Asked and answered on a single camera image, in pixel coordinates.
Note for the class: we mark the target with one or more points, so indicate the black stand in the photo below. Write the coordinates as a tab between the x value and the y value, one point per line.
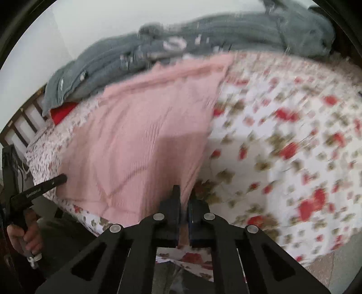
11	166

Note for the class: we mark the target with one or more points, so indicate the person's left hand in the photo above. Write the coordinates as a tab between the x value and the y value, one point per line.
31	234

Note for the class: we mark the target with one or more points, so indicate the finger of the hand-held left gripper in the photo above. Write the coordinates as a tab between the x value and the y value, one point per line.
53	181

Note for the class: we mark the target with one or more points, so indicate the grey patterned blanket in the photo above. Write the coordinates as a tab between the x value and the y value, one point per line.
198	36

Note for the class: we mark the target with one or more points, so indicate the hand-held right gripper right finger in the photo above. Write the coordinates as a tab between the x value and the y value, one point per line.
195	223

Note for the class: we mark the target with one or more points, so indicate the red pillow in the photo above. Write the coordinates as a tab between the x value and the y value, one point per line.
63	113

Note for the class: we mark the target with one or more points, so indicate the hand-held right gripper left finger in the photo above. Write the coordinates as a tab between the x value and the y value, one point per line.
169	223

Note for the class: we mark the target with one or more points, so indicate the pink knit sweater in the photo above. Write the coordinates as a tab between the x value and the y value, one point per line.
141	141

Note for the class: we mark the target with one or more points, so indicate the wooden bed frame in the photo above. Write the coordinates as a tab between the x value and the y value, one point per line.
24	123

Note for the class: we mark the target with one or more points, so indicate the floral bed sheet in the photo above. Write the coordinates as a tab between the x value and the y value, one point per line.
282	141

